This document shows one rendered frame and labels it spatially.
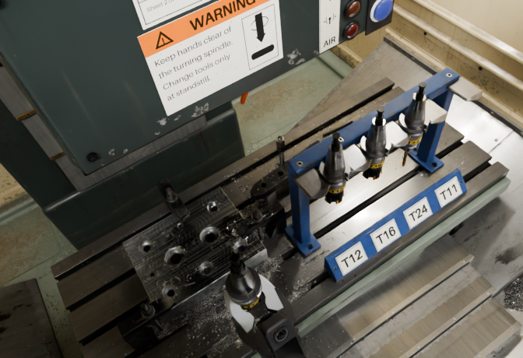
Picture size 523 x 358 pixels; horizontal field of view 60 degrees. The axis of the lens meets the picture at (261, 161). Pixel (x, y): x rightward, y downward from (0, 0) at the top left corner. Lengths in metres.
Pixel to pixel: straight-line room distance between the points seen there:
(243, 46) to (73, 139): 0.20
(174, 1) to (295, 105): 1.56
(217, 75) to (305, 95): 1.51
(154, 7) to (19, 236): 1.56
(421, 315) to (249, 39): 1.00
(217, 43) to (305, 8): 0.11
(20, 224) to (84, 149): 1.47
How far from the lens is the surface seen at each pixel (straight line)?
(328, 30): 0.58
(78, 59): 0.44
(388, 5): 0.63
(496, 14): 1.49
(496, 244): 1.50
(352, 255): 1.16
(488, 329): 1.42
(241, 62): 0.52
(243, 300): 0.82
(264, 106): 1.98
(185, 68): 0.49
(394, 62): 1.79
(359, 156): 0.98
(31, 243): 1.88
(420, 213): 1.25
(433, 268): 1.41
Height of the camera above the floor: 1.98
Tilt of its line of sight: 52 degrees down
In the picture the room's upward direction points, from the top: 9 degrees counter-clockwise
